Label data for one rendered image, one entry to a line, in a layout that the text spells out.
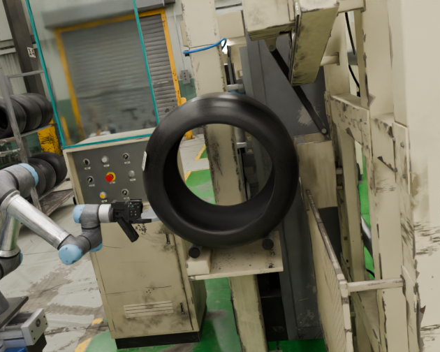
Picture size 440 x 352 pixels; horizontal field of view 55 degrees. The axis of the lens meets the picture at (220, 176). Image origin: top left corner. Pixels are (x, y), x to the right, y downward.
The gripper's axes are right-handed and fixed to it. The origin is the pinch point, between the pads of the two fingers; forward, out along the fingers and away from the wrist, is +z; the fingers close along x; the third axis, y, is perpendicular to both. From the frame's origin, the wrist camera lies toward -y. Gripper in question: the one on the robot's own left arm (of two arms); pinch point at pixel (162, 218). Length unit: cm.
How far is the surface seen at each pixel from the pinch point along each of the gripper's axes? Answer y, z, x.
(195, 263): -14.9, 13.8, -9.3
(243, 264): -17.9, 31.9, -3.7
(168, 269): -54, -13, 60
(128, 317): -86, -40, 61
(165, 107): -48, -196, 916
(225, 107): 44, 27, -11
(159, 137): 34.5, 4.0, -11.2
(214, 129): 30.7, 19.1, 27.7
